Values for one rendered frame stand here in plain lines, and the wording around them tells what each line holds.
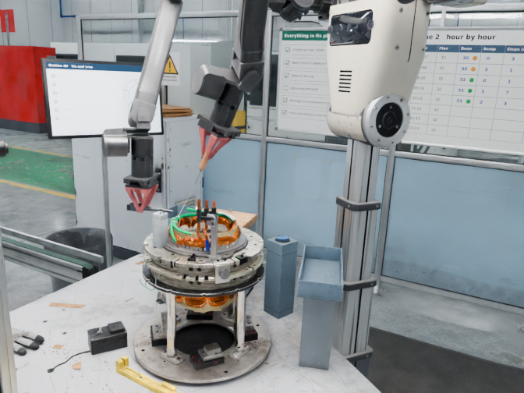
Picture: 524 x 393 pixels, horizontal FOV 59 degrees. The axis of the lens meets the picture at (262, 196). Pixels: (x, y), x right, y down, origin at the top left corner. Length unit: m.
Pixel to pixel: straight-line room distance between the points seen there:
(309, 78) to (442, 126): 0.97
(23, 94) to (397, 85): 4.16
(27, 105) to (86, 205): 1.31
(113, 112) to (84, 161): 1.88
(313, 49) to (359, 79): 2.13
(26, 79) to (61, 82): 2.81
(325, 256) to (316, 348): 0.26
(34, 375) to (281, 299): 0.71
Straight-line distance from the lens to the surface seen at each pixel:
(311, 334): 1.28
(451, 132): 3.21
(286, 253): 1.45
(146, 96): 1.26
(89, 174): 4.06
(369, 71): 1.29
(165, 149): 3.49
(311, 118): 3.44
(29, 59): 4.93
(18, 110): 5.13
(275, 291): 1.50
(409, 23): 1.32
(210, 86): 1.09
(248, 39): 1.05
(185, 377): 1.25
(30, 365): 1.41
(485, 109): 3.19
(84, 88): 2.20
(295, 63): 3.49
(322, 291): 1.13
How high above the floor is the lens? 1.54
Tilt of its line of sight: 15 degrees down
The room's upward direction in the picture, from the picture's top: 3 degrees clockwise
